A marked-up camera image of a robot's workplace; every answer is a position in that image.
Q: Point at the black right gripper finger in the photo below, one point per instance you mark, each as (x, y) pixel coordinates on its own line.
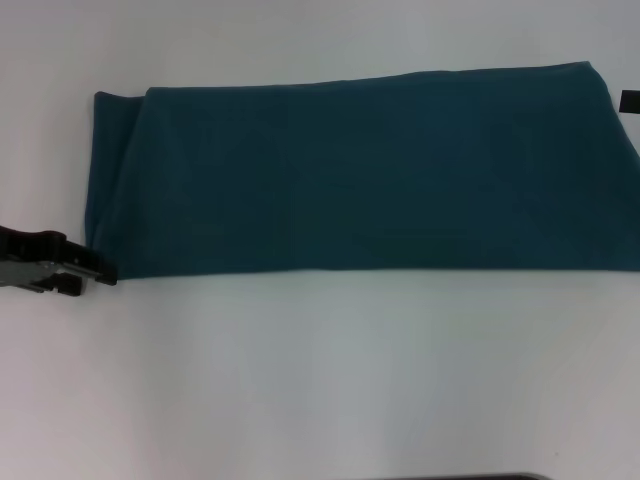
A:
(631, 101)

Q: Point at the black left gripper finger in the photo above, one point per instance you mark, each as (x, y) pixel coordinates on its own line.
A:
(90, 262)
(67, 286)

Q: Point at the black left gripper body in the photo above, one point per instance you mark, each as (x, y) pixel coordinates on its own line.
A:
(25, 257)

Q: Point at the teal blue printed T-shirt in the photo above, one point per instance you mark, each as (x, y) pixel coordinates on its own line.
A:
(350, 175)

